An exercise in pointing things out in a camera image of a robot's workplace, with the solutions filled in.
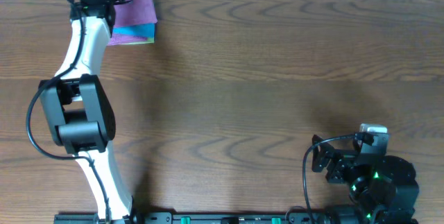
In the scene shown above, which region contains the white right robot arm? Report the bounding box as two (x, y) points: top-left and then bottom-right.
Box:
(306, 130), (419, 223)

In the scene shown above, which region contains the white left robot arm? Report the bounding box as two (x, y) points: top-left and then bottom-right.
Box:
(26, 0), (145, 223)

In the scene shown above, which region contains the top purple folded cloth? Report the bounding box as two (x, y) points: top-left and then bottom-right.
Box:
(114, 0), (157, 27)

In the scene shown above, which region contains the purple folded cloth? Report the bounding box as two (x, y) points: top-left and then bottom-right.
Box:
(114, 0), (157, 27)
(108, 33), (147, 46)

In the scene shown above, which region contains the lower purple folded cloth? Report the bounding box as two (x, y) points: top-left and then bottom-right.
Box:
(108, 33), (147, 46)

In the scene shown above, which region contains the blue folded cloth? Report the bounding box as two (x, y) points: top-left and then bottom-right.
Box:
(113, 24), (156, 38)

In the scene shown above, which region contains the light green bottom cloth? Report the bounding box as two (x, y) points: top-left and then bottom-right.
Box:
(123, 38), (155, 45)

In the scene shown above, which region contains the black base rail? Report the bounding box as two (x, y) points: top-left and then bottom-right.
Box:
(53, 211), (348, 224)

